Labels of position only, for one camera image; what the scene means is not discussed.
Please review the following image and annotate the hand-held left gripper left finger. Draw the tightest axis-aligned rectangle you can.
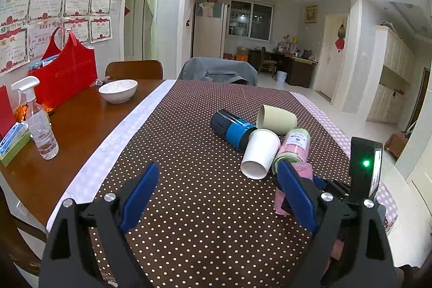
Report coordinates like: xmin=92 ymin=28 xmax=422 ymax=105
xmin=40 ymin=162 xmax=160 ymax=288

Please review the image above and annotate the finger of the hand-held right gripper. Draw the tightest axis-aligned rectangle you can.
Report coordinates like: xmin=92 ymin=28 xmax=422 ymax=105
xmin=312 ymin=176 xmax=352 ymax=203

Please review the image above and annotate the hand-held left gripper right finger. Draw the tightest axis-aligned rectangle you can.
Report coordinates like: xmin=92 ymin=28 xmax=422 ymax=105
xmin=276 ymin=160 xmax=396 ymax=288

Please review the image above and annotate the pink and green labelled cup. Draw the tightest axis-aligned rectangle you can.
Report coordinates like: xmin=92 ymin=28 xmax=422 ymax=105
xmin=272 ymin=128 xmax=313 ymax=174

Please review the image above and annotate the white paper cup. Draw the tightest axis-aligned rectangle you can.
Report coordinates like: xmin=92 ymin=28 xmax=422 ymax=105
xmin=240 ymin=128 xmax=282 ymax=180

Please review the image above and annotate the beige cup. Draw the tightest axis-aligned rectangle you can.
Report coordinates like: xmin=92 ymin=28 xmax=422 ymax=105
xmin=256 ymin=104 xmax=298 ymax=135

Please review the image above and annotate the blue and black cup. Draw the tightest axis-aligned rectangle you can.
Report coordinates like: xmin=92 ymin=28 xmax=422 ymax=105
xmin=211 ymin=109 xmax=259 ymax=151

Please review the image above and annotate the brown polka dot tablecloth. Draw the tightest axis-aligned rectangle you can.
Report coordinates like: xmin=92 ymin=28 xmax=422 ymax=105
xmin=88 ymin=79 xmax=352 ymax=288

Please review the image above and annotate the white bowl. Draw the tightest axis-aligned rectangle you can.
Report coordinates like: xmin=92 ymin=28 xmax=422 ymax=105
xmin=98 ymin=79 xmax=139 ymax=104

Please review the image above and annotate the white door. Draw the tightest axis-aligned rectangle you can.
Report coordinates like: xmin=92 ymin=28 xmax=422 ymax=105
xmin=315 ymin=13 xmax=349 ymax=102

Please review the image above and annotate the clear spray bottle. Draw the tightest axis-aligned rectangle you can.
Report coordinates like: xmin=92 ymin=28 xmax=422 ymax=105
xmin=11 ymin=76 xmax=59 ymax=160

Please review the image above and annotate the dark wooden desk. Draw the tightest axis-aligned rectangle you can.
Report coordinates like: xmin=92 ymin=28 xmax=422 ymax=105
xmin=248 ymin=49 xmax=319 ymax=88

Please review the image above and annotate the brown wooden chair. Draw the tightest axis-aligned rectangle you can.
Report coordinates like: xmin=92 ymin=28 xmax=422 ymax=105
xmin=104 ymin=60 xmax=164 ymax=80

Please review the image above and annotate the red door ornament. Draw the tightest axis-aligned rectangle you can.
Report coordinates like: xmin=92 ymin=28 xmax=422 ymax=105
xmin=334 ymin=23 xmax=347 ymax=53

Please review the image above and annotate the green tissue box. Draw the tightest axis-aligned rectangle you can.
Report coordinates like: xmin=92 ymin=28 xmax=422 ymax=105
xmin=0 ymin=122 xmax=32 ymax=168

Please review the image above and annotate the wooden desk chair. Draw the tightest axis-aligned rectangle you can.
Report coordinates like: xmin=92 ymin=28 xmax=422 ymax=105
xmin=259 ymin=46 xmax=278 ymax=77

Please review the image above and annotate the red felt bag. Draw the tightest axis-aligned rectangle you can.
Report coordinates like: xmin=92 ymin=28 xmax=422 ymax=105
xmin=28 ymin=26 xmax=99 ymax=110

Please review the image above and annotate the grey cloth covered chair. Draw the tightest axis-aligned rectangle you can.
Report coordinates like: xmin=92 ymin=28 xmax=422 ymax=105
xmin=177 ymin=56 xmax=259 ymax=87

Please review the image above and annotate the red paper packet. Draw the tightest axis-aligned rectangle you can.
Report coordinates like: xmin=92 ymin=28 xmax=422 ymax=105
xmin=0 ymin=86 xmax=16 ymax=137

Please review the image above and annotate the white refrigerator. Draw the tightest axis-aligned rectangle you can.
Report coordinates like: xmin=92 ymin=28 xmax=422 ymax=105
xmin=192 ymin=2 xmax=226 ymax=59

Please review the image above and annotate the window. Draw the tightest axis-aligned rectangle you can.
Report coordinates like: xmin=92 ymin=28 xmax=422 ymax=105
xmin=227 ymin=0 xmax=275 ymax=41

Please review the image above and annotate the cream wall cabinet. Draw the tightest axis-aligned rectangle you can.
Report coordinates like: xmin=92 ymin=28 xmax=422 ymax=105
xmin=366 ymin=24 xmax=416 ymax=125

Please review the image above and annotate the wall of award certificates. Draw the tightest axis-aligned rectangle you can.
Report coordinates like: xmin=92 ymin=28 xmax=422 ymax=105
xmin=0 ymin=0 xmax=124 ymax=77

